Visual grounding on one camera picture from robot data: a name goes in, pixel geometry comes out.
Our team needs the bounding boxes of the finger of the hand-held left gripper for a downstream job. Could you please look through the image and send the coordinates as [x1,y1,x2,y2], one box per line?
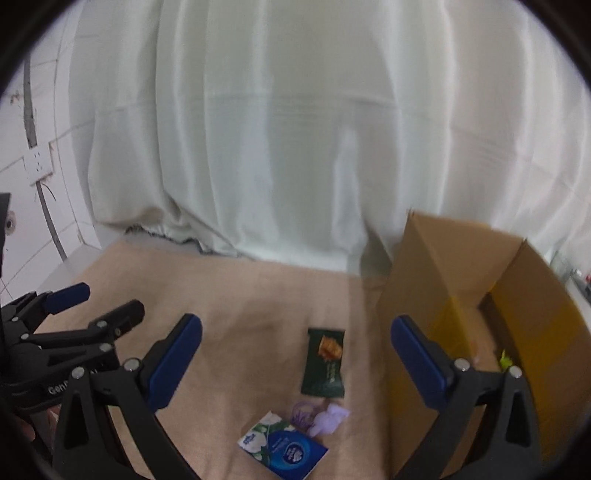
[0,282,92,330]
[18,299,146,356]

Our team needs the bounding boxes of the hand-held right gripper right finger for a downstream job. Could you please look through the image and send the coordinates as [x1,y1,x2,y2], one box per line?
[390,315,541,480]

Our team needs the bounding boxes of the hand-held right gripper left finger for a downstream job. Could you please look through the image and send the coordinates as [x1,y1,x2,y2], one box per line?
[53,314,204,480]

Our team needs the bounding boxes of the brown cardboard box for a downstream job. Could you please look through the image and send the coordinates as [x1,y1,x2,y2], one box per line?
[378,209,591,478]

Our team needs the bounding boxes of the person's left hand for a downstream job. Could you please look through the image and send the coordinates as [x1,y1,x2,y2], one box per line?
[13,408,62,445]

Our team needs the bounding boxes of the beige tablecloth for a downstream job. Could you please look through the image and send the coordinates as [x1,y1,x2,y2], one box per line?
[34,236,407,480]

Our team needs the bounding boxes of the dark green snack packet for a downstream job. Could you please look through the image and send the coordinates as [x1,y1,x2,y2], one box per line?
[300,327,347,398]

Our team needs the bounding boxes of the purple plastic toy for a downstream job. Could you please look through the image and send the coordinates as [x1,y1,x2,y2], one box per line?
[291,399,351,438]

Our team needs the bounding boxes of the blue tissue pack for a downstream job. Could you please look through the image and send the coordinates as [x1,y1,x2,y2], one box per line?
[237,410,329,478]

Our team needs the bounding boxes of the white curtain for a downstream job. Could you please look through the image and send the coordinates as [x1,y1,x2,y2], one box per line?
[67,0,591,278]

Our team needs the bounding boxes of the grey wall cable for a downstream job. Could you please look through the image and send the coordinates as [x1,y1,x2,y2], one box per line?
[21,55,68,261]

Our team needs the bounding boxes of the white wall socket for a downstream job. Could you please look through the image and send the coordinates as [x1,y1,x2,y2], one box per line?
[23,147,55,185]

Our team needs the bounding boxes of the small items by wall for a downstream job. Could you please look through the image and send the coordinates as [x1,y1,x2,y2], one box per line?
[551,251,591,296]

